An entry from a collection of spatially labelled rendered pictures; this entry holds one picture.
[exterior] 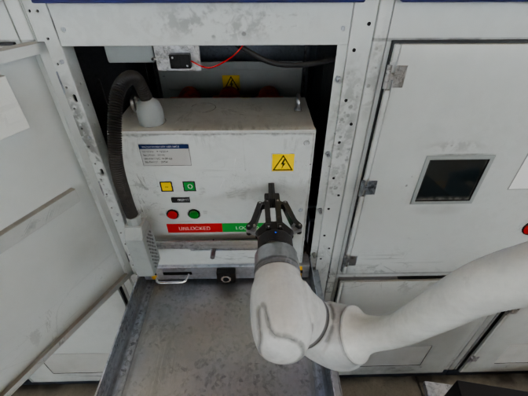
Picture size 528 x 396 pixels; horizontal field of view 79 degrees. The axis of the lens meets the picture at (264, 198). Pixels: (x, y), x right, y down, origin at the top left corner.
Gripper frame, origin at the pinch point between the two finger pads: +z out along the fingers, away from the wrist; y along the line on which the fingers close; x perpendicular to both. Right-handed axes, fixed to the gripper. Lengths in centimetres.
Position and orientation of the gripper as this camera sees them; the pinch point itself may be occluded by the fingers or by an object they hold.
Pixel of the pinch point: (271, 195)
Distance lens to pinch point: 83.1
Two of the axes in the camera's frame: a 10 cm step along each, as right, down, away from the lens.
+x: 0.0, -7.9, -6.1
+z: -0.2, -6.1, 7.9
